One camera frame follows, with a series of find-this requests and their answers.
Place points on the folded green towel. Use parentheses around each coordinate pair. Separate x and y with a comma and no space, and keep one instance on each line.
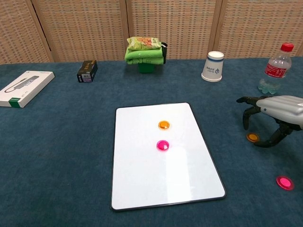
(142,56)

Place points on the white magnetic board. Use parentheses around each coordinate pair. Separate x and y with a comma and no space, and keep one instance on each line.
(146,175)

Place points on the clear bottle red cap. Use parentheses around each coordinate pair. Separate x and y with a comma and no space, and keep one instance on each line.
(277,68)

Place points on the teal table mat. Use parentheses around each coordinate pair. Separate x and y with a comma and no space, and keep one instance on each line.
(59,153)

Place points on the upturned white paper cup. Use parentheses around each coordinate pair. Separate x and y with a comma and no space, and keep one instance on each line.
(212,68)

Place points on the round pink magnet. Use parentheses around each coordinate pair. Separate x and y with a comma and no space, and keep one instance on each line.
(163,145)
(285,182)

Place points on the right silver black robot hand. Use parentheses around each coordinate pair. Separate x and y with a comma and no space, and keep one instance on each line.
(281,108)

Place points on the small black carton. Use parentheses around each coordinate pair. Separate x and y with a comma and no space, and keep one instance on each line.
(87,71)

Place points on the white product box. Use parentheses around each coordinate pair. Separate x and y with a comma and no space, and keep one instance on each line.
(23,89)

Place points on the woven folding screen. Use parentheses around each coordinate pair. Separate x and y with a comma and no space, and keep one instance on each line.
(90,28)

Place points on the green snack bag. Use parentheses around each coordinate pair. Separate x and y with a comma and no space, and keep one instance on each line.
(143,43)

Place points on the round orange magnet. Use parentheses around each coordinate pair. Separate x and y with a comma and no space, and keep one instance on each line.
(163,124)
(252,137)

